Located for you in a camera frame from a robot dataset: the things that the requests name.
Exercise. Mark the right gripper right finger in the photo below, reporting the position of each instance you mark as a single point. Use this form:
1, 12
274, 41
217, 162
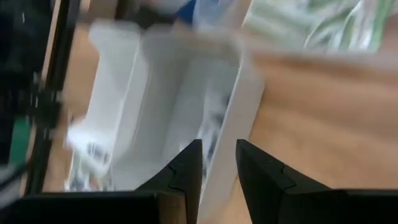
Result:
261, 180

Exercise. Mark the grey plastic bin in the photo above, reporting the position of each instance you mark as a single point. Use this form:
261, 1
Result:
174, 93

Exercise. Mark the green striped bandage wrapper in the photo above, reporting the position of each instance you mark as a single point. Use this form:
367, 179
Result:
373, 21
314, 28

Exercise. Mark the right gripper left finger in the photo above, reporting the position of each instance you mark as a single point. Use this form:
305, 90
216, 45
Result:
186, 174

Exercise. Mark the clear plastic container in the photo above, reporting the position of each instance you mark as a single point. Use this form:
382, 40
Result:
280, 18

